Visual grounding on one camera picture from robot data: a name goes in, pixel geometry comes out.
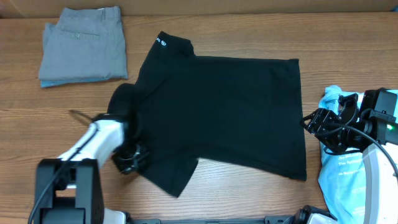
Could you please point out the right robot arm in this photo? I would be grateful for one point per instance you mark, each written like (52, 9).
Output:
(379, 131)

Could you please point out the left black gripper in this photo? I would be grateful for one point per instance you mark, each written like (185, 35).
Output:
(128, 166)

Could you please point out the folded light blue garment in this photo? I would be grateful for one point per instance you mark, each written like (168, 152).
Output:
(68, 83)

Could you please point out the light blue t-shirt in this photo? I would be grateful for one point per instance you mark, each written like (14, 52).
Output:
(342, 180)

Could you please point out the folded grey shorts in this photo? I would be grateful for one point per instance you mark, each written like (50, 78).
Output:
(85, 45)

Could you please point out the black t-shirt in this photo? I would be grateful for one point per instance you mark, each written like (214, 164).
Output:
(186, 107)

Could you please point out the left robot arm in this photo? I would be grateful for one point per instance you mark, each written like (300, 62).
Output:
(68, 188)

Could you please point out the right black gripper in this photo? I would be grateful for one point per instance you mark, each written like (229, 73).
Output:
(322, 116)

